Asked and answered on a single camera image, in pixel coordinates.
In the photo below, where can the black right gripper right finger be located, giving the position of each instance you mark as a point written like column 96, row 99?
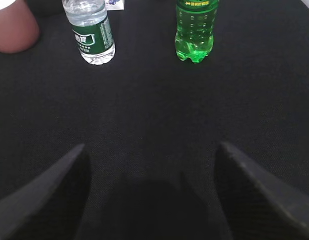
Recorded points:
column 256, row 204

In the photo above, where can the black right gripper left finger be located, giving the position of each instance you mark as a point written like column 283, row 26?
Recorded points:
column 51, row 206

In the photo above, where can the red ceramic mug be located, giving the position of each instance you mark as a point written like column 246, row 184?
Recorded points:
column 19, row 29

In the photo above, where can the clear water bottle green label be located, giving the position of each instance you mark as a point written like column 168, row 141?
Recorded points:
column 91, row 28

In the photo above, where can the green soda bottle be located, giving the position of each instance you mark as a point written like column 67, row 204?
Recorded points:
column 194, row 38

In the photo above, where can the blueberry yogurt carton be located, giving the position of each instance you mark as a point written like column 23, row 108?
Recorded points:
column 115, row 5

